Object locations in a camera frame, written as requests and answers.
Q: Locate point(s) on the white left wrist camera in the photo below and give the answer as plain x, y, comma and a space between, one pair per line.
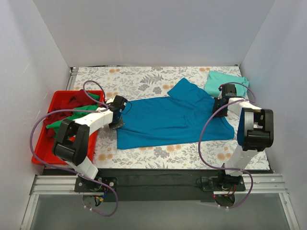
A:
110, 100

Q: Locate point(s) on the dark red t shirt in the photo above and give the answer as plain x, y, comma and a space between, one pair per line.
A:
63, 100

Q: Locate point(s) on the red plastic bin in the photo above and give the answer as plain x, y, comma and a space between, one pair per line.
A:
44, 145

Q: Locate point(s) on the blue t shirt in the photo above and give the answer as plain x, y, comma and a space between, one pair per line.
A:
183, 116

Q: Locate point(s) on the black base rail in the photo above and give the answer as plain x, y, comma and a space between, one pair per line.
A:
168, 185

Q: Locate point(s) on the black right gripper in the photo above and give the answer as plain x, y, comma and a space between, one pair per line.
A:
218, 108

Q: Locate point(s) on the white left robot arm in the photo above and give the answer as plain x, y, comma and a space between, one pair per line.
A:
72, 139

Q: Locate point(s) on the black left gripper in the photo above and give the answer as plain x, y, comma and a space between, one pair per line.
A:
117, 118

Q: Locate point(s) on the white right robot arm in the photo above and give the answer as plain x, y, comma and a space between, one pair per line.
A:
255, 133

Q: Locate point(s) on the folded mint green t shirt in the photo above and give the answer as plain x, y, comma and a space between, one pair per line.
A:
215, 79

